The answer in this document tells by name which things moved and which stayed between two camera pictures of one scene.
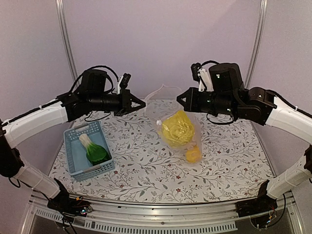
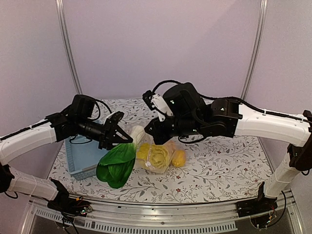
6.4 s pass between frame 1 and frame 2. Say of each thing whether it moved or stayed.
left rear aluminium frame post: stayed
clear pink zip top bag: moved
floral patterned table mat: stayed
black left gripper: moved
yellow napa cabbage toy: moved
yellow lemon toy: moved
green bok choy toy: moved
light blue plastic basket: stayed
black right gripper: moved
